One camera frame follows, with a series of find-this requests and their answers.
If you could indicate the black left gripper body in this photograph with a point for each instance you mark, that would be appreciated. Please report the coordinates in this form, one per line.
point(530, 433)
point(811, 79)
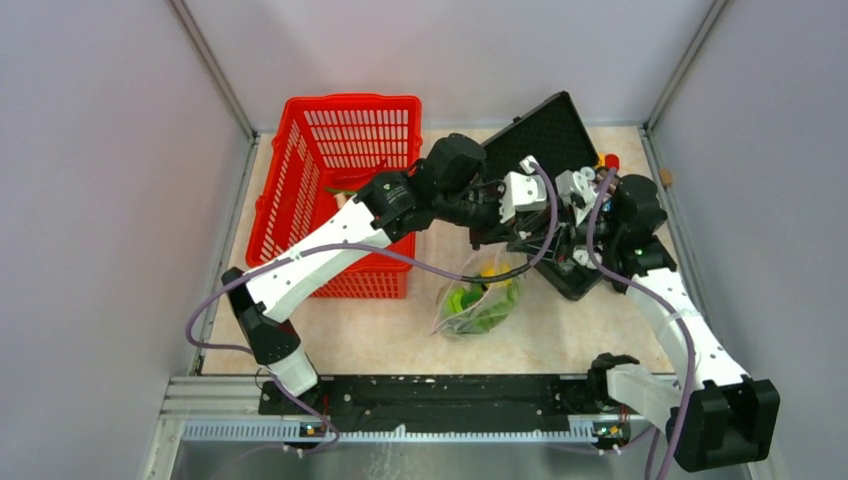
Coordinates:
point(481, 214)

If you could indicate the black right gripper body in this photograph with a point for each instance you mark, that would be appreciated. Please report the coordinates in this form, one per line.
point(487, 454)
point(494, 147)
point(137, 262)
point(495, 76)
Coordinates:
point(568, 234)

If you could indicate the yellow toy fruit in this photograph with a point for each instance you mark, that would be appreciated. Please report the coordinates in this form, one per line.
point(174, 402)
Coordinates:
point(493, 269)

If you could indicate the green leafy vegetable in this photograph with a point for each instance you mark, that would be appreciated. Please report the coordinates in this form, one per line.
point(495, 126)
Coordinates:
point(484, 316)

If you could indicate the clear zip top bag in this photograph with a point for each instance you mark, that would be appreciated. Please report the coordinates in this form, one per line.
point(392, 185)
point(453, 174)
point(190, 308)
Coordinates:
point(471, 267)

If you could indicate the green lime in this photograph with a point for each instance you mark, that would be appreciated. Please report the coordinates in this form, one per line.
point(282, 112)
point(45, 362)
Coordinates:
point(460, 299)

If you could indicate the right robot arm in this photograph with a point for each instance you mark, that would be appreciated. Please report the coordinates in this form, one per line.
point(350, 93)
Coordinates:
point(718, 415)

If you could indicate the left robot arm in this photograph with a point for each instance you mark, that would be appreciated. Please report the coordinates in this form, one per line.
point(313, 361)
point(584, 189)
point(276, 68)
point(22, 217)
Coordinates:
point(446, 185)

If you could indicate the red round object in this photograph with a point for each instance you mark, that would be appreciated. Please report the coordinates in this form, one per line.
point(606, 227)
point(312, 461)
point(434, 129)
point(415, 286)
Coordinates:
point(610, 161)

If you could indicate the open black foam case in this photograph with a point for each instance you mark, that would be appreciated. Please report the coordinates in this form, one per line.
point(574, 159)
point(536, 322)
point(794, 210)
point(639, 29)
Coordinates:
point(626, 237)

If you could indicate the red chili pepper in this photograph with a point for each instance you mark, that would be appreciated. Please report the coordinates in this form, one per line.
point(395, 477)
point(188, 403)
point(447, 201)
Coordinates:
point(348, 176)

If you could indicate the red plastic basket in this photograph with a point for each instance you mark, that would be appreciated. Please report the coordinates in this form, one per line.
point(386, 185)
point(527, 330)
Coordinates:
point(317, 136)

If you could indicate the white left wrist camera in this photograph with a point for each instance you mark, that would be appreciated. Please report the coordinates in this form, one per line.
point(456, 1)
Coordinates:
point(524, 191)

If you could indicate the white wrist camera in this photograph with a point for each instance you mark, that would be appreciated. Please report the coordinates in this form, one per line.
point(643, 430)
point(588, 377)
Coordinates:
point(524, 191)
point(577, 190)

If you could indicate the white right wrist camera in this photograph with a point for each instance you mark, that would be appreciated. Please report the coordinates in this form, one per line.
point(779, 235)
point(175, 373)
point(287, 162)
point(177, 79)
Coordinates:
point(577, 190)

